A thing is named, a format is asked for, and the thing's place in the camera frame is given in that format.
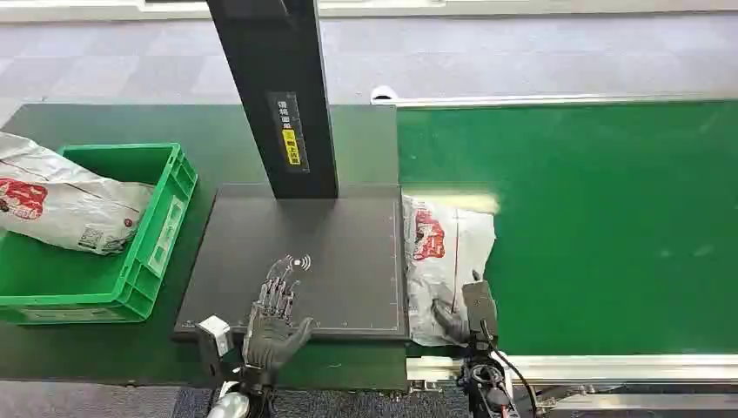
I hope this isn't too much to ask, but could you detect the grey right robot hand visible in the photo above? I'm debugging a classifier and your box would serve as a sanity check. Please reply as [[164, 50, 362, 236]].
[[432, 269, 500, 347]]

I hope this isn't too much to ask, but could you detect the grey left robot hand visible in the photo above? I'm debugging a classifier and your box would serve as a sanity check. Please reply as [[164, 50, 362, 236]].
[[242, 256, 316, 374]]

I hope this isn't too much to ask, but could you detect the white parcel bag red print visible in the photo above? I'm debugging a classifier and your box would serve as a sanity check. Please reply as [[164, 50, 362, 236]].
[[401, 194, 498, 347], [0, 131, 156, 257]]

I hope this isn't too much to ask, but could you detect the green conveyor belt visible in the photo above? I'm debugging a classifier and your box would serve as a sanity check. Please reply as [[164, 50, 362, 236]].
[[396, 100, 738, 357]]

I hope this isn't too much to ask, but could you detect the pale crate label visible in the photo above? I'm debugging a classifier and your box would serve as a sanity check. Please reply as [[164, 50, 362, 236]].
[[147, 195, 186, 276]]

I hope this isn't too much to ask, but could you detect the green plastic crate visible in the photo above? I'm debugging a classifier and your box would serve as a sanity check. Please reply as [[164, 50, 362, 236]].
[[0, 143, 199, 326]]

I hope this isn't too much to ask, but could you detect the black yellow warning label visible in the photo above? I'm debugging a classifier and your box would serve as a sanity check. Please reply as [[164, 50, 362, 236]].
[[267, 91, 311, 174]]

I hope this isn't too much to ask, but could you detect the white rounded object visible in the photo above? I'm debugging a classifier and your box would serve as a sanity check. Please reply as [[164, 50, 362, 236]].
[[370, 84, 400, 105]]

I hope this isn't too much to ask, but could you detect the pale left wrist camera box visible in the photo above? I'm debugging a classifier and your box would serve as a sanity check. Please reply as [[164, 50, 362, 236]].
[[196, 314, 235, 360]]

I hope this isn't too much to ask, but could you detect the right robot arm with cables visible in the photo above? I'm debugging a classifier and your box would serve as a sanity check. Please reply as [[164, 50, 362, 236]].
[[457, 340, 540, 418]]

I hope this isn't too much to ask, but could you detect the black scanner base plate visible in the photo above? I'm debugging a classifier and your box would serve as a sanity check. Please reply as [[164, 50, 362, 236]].
[[173, 184, 411, 344]]

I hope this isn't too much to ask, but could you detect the aluminium conveyor side rail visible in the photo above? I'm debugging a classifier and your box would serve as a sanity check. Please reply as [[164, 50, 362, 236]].
[[372, 91, 738, 109], [406, 353, 738, 387]]

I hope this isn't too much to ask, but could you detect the black scanner post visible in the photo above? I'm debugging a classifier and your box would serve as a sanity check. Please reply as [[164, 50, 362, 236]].
[[205, 0, 340, 201]]

